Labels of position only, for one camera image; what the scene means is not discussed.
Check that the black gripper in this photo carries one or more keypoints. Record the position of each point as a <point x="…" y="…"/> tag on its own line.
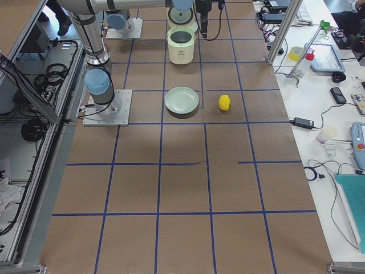
<point x="203" y="8"/>

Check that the cream rice cooker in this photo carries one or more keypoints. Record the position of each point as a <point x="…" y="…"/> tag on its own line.
<point x="181" y="35"/>

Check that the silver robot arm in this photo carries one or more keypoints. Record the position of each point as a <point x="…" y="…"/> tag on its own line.
<point x="98" y="79"/>
<point x="121" y="21"/>

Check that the green plate near arm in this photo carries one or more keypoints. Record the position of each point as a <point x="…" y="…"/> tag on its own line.
<point x="181" y="100"/>

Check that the black power brick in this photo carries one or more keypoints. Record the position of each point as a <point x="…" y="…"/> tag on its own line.
<point x="269" y="18"/>

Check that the yellow toy lemon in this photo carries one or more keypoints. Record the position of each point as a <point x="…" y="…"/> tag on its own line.
<point x="224" y="102"/>

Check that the yellow tape roll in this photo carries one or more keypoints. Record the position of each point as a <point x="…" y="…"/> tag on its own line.
<point x="295" y="53"/>

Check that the metal rod stand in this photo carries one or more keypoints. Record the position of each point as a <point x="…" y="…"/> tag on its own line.
<point x="322" y="26"/>

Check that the blue teach pendant tablet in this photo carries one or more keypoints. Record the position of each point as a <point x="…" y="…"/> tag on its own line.
<point x="326" y="58"/>

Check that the person in black clothes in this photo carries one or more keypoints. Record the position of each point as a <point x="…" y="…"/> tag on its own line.
<point x="61" y="16"/>

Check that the black power adapter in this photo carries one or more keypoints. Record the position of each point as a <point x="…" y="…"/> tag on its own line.
<point x="302" y="123"/>

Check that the black phone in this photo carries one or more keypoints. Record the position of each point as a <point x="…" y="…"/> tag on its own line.
<point x="337" y="95"/>

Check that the white plastic cup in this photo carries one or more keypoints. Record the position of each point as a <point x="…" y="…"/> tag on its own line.
<point x="326" y="133"/>

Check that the teal cutting mat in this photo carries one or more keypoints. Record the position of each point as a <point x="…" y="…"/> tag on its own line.
<point x="353" y="187"/>

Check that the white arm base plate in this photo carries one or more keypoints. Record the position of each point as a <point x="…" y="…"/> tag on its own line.
<point x="117" y="113"/>
<point x="136" y="34"/>

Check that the aluminium frame post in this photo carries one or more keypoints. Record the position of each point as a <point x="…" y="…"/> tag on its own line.
<point x="283" y="29"/>

